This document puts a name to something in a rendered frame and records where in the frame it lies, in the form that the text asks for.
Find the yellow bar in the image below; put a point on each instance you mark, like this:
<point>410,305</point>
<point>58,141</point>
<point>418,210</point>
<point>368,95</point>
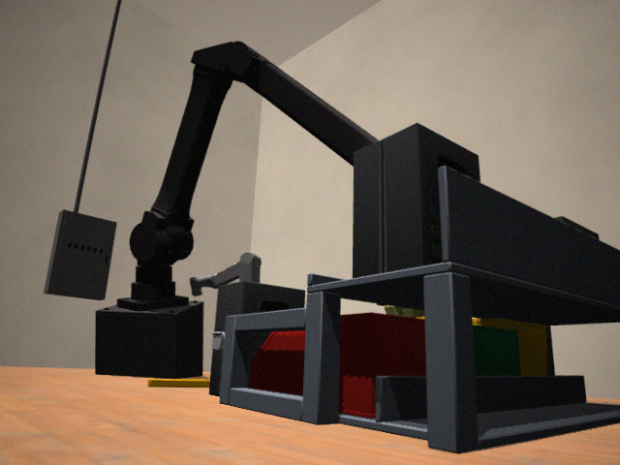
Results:
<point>162,383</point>

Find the yellow bin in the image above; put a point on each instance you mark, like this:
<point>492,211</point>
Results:
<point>532,344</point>

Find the green open bin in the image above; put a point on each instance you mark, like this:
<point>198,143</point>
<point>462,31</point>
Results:
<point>496,351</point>

